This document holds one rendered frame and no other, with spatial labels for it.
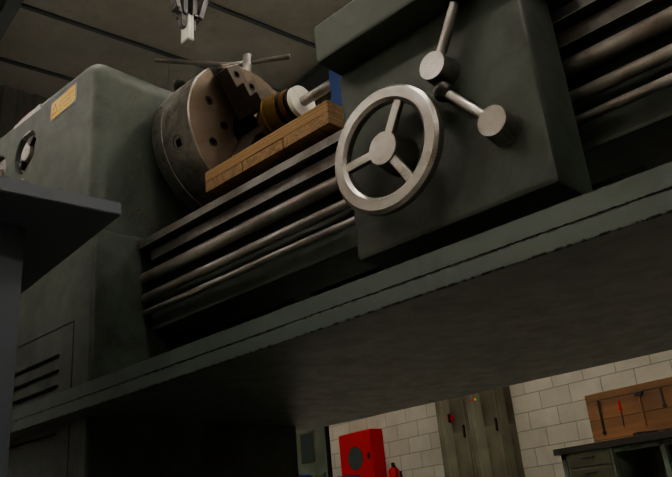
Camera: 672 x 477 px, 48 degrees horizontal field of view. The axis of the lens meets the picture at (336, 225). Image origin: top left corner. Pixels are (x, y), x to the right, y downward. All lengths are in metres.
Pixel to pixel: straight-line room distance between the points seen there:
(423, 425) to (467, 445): 1.04
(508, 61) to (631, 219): 0.25
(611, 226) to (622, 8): 0.33
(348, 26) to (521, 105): 0.27
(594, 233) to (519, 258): 0.08
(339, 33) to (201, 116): 0.57
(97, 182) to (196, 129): 0.21
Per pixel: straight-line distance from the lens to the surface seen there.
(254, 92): 1.54
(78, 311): 1.44
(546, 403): 9.00
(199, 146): 1.46
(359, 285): 0.84
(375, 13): 0.95
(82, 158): 1.56
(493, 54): 0.86
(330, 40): 0.99
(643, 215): 0.68
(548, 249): 0.71
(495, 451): 9.12
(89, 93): 1.62
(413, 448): 10.40
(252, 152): 1.24
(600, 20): 0.94
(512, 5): 0.88
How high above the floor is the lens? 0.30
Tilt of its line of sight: 22 degrees up
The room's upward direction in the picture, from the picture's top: 5 degrees counter-clockwise
